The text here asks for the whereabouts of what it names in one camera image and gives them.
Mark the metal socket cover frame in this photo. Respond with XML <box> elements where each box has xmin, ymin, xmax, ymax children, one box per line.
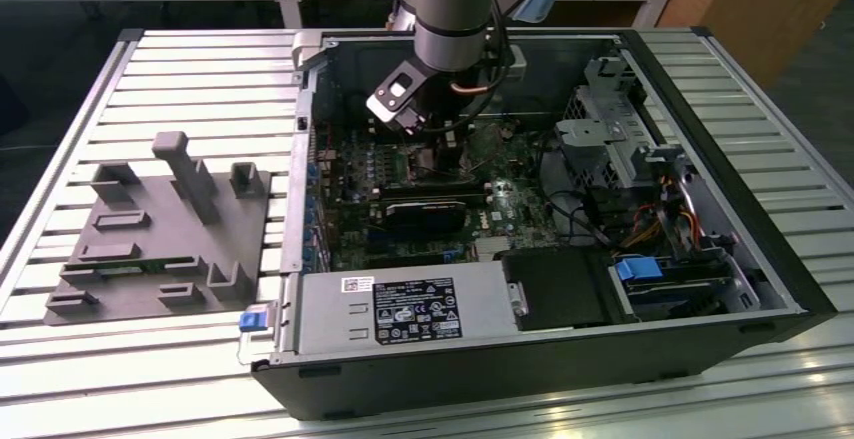
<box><xmin>466</xmin><ymin>122</ymin><xmax>519</xmax><ymax>170</ymax></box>

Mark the CPU socket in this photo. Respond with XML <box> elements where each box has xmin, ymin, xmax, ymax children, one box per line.
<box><xmin>403</xmin><ymin>142</ymin><xmax>473</xmax><ymax>184</ymax></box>

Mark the long black expansion slot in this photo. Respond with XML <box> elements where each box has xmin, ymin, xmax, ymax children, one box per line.
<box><xmin>379</xmin><ymin>182</ymin><xmax>487</xmax><ymax>204</ymax></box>

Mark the green motherboard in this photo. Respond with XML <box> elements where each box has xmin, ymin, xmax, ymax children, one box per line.
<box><xmin>310</xmin><ymin>113</ymin><xmax>555</xmax><ymax>270</ymax></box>

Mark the black graphics card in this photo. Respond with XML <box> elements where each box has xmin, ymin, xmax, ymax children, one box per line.
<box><xmin>383</xmin><ymin>200</ymin><xmax>469</xmax><ymax>240</ymax></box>

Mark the silver metal drive cage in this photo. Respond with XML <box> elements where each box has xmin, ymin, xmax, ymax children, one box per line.
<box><xmin>553</xmin><ymin>56</ymin><xmax>689</xmax><ymax>190</ymax></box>

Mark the small silver heatsink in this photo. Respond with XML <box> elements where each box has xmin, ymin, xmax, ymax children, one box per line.
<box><xmin>474</xmin><ymin>237</ymin><xmax>510</xmax><ymax>260</ymax></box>

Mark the black plastic shroud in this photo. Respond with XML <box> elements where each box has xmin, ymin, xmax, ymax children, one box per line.
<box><xmin>499</xmin><ymin>247</ymin><xmax>633</xmax><ymax>333</ymax></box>

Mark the blue disk carrier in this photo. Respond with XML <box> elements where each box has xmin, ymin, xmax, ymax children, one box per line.
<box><xmin>614</xmin><ymin>256</ymin><xmax>663</xmax><ymax>286</ymax></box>

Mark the grey power supply unit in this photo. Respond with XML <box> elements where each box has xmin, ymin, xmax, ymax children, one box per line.
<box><xmin>293</xmin><ymin>258</ymin><xmax>519</xmax><ymax>355</ymax></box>

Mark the grey plastic parts rack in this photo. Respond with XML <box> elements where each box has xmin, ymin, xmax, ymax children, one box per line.
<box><xmin>40</xmin><ymin>131</ymin><xmax>275</xmax><ymax>328</ymax></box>

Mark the black disk drive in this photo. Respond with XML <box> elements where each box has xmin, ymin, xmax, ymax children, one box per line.
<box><xmin>623</xmin><ymin>261</ymin><xmax>733</xmax><ymax>319</ymax></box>

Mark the blue case latch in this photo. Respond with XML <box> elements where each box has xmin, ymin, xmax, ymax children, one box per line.
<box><xmin>238</xmin><ymin>310</ymin><xmax>270</xmax><ymax>334</ymax></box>

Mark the brown wooden cabinet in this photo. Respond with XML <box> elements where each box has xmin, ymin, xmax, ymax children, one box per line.
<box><xmin>657</xmin><ymin>0</ymin><xmax>854</xmax><ymax>88</ymax></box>

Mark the black open PC case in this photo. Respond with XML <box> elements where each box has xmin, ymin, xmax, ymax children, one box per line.
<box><xmin>250</xmin><ymin>26</ymin><xmax>840</xmax><ymax>423</ymax></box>

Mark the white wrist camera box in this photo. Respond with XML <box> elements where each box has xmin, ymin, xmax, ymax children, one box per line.
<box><xmin>365</xmin><ymin>58</ymin><xmax>430</xmax><ymax>134</ymax></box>

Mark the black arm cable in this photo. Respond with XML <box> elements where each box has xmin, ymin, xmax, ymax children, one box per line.
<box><xmin>490</xmin><ymin>0</ymin><xmax>535</xmax><ymax>95</ymax></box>

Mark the black internal cable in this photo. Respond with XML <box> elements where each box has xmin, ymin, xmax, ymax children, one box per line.
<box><xmin>537</xmin><ymin>131</ymin><xmax>619</xmax><ymax>253</ymax></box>

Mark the yellow orange wire bundle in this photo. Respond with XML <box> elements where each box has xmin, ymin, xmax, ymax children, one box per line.
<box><xmin>623</xmin><ymin>203</ymin><xmax>702</xmax><ymax>253</ymax></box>

